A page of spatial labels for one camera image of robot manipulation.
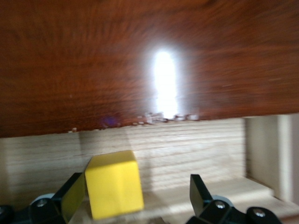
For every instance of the dark wooden drawer box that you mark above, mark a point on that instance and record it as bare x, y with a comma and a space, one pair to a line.
93, 58

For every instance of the yellow block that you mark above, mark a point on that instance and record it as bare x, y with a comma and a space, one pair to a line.
114, 186

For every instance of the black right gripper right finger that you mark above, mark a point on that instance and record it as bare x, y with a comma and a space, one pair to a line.
199, 196

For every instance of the light wood drawer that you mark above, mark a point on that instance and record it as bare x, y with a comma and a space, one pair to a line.
187, 151

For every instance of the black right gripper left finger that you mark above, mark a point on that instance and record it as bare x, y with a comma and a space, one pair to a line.
70, 193

